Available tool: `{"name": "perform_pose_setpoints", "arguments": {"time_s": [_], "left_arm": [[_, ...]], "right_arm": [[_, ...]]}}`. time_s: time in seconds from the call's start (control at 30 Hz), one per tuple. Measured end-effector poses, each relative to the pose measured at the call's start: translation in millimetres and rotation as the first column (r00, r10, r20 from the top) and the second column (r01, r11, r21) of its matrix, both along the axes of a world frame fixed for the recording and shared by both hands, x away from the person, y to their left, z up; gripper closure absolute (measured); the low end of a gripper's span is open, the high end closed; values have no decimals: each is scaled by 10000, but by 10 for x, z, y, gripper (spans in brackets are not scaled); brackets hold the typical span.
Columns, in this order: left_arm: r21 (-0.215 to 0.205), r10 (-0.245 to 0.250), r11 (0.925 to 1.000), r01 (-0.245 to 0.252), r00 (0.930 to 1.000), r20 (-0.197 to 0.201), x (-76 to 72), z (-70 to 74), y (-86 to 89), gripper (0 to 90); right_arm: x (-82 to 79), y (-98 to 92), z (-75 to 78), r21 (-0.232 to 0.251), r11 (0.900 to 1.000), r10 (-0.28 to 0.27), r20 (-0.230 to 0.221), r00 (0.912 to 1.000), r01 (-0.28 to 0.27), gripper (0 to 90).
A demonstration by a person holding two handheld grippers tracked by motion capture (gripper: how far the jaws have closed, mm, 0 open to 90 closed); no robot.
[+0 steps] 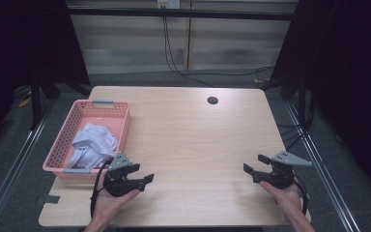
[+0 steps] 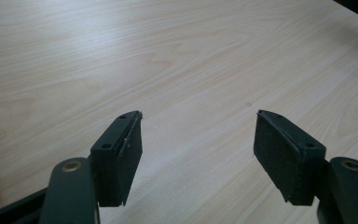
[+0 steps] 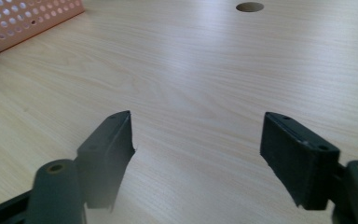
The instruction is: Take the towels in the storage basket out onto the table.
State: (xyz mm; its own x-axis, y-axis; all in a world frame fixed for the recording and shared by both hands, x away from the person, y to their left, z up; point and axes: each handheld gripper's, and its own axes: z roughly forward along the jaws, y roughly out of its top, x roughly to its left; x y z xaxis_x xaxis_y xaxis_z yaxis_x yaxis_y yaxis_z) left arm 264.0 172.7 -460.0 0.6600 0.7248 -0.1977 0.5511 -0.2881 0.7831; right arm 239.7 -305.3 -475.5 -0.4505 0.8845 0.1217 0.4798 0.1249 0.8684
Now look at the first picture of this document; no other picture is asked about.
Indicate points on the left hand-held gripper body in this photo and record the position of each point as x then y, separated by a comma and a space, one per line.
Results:
117, 183

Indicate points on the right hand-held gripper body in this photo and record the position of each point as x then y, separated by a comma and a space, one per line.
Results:
280, 175

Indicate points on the white printed cloth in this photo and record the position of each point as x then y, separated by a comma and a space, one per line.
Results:
93, 141

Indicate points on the pink plastic basket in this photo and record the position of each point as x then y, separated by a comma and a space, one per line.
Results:
87, 109

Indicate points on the person's left hand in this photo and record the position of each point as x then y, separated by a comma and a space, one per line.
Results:
108, 206

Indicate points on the person's right hand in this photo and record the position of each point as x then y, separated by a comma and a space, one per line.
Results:
286, 199

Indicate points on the grey tape strip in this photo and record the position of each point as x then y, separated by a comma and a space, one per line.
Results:
51, 199

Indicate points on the black curtain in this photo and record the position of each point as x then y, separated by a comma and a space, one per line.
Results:
351, 80
22, 48

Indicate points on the yellow floor object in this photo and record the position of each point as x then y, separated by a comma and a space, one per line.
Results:
24, 102

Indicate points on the black horizontal bar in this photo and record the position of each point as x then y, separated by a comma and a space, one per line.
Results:
125, 12

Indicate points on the metal floor rail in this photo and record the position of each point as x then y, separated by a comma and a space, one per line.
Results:
322, 174
13, 167

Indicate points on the black stand post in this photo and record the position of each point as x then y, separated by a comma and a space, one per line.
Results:
301, 103
36, 106

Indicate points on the white wall outlet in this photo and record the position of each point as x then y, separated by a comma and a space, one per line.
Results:
168, 3

